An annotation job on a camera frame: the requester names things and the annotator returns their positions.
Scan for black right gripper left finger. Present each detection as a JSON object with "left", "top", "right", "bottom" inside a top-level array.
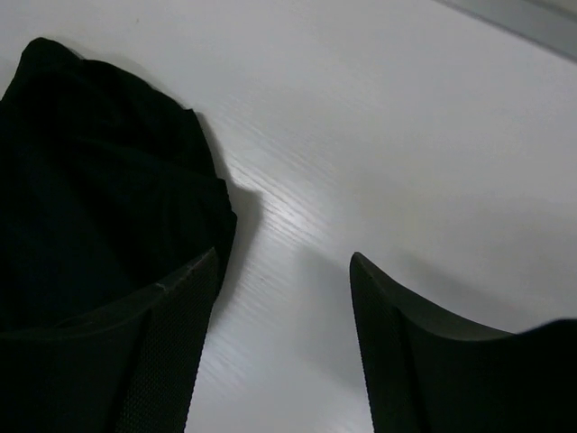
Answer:
[{"left": 1, "top": 251, "right": 220, "bottom": 432}]

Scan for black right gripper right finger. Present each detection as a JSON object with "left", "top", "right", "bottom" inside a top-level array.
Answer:
[{"left": 349, "top": 253, "right": 576, "bottom": 432}]

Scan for black shorts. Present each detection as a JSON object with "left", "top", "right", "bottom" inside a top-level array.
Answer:
[{"left": 1, "top": 38, "right": 237, "bottom": 331}]

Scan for aluminium table edge rail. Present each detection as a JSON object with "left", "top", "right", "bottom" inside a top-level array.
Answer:
[{"left": 439, "top": 0, "right": 576, "bottom": 63}]

